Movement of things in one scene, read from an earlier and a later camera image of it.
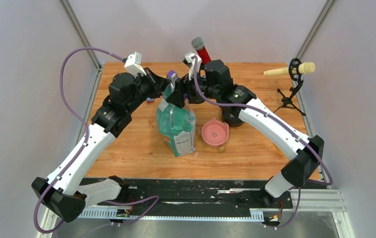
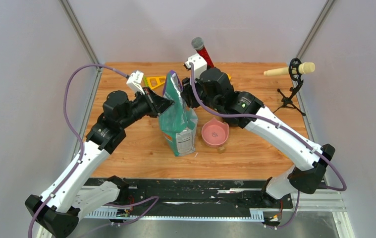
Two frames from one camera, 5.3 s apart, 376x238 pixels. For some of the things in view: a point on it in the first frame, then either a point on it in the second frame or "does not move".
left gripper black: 158,84 → 157,105
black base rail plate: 189,199 does not move
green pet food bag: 178,125 does not move
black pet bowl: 230,115 does not move
